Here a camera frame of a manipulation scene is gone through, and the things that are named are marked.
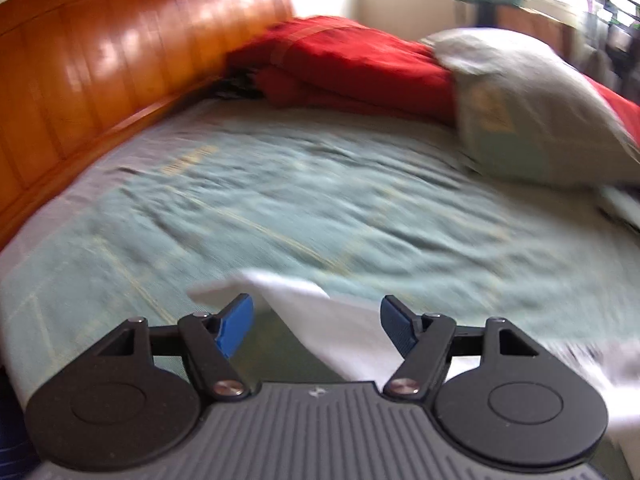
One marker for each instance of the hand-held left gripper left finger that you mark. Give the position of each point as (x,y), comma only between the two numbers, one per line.
(235,325)

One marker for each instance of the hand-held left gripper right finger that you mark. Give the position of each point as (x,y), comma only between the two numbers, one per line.
(397,325)

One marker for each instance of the cardboard box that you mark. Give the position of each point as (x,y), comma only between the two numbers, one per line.
(545,27)

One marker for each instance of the grey pillow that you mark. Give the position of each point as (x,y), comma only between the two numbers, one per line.
(530,110)

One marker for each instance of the green checked bed blanket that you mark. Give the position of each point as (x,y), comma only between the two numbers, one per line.
(300,200)

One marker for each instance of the wooden bed headboard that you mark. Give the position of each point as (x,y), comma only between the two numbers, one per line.
(100,60)

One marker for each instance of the green folding table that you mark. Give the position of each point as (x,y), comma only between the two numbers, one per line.
(482,0)

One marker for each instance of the red folded quilt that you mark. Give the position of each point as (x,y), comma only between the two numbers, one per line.
(350,65)

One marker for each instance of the clothes rack with clothes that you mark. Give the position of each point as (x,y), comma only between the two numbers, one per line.
(615,25)

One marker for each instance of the white printed t-shirt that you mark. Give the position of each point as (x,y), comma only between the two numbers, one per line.
(340,330)

